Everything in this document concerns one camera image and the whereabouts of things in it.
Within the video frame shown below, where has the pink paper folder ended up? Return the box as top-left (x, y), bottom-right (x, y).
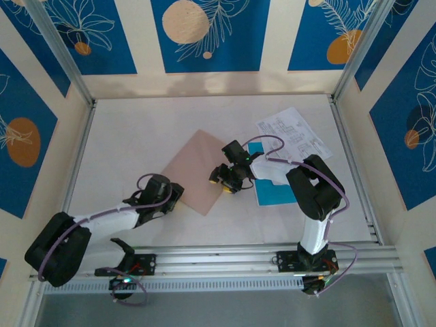
top-left (161, 128), bottom-right (230, 217)

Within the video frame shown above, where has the blue file sheet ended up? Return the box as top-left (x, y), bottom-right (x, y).
top-left (247, 142), bottom-right (298, 208)

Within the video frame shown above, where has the white printed drawing sheet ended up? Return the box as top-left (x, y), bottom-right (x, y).
top-left (254, 106), bottom-right (334, 161)

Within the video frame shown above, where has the black left controller box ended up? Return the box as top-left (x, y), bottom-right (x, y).
top-left (108, 275), bottom-right (138, 301)

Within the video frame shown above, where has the black controller box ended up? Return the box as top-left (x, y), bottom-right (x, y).
top-left (108, 275), bottom-right (138, 301)
top-left (301, 274), bottom-right (330, 297)

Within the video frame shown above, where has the black right controller box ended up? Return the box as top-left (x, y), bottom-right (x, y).
top-left (301, 274), bottom-right (330, 297)

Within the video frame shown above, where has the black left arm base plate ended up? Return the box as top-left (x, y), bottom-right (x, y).
top-left (94, 253), bottom-right (158, 277)

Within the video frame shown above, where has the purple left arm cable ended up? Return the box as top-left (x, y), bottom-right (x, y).
top-left (37, 172), bottom-right (173, 307)

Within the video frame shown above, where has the aluminium front frame rail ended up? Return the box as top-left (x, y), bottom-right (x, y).
top-left (29, 242), bottom-right (400, 283)

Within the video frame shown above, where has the slotted grey cable duct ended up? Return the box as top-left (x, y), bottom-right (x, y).
top-left (42, 276), bottom-right (306, 296)

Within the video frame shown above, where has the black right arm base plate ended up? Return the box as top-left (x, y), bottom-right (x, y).
top-left (276, 249), bottom-right (339, 274)

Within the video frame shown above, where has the aluminium side rail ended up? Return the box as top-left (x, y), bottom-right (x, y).
top-left (328, 95), bottom-right (382, 245)
top-left (61, 100), bottom-right (98, 219)

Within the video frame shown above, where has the aluminium frame leg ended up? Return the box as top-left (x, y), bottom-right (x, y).
top-left (386, 272), bottom-right (412, 327)
top-left (18, 281), bottom-right (46, 327)

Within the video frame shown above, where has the aluminium corner post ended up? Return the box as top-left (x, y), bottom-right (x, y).
top-left (24, 0), bottom-right (97, 107)
top-left (330, 0), bottom-right (389, 103)

